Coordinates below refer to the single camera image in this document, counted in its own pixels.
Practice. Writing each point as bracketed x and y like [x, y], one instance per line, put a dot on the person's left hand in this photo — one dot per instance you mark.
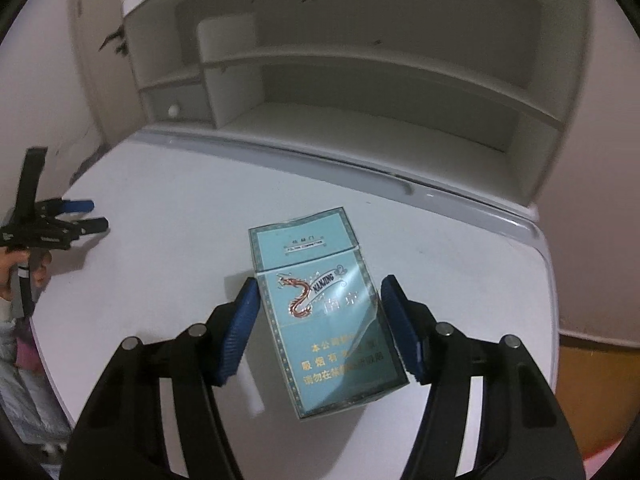
[5, 275]

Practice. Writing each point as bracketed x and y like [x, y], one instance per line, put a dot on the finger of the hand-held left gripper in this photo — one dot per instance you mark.
[80, 205]
[95, 226]

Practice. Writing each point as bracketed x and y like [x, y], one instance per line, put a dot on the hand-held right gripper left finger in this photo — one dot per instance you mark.
[240, 330]

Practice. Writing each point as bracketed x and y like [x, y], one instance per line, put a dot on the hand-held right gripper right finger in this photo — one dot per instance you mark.
[400, 330]

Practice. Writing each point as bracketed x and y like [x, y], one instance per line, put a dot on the grey drawer with white knob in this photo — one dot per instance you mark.
[175, 102]

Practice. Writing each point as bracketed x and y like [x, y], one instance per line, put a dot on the grey plastic bag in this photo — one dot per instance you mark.
[30, 400]

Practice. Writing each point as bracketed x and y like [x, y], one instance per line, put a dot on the dark wall sticker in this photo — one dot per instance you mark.
[116, 40]

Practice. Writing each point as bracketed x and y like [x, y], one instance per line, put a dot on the light blue cigarette pack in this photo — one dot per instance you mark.
[330, 320]

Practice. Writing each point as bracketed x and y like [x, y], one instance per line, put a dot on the white desk shelf unit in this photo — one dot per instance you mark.
[375, 60]

